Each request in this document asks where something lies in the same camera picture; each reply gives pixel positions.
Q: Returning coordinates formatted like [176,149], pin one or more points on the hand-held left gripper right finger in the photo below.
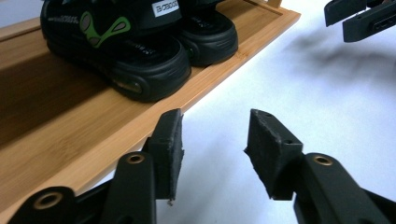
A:
[272,158]

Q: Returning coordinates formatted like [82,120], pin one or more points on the black sandal with green mark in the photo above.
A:
[137,49]
[211,40]

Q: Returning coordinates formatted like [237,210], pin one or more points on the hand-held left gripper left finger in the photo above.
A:
[166,155]

